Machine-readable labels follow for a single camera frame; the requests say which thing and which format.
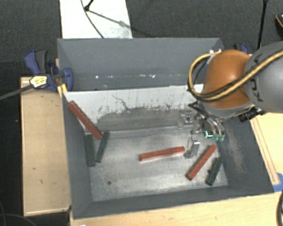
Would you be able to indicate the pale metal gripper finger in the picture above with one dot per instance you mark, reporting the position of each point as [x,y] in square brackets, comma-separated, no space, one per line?
[187,118]
[193,146]

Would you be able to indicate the red-brown flat block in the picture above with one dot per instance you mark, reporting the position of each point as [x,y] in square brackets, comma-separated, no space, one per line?
[162,153]
[202,162]
[84,120]

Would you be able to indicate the dark green flat block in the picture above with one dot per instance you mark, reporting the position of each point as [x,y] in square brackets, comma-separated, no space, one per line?
[214,170]
[102,147]
[90,150]

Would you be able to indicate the grey metal bin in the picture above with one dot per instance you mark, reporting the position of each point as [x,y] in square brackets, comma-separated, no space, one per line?
[145,176]

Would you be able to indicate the pale wood board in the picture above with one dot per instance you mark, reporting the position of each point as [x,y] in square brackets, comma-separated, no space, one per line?
[44,152]

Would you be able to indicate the black cylinder on white bracket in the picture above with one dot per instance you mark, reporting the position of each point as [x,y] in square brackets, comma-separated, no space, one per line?
[248,115]

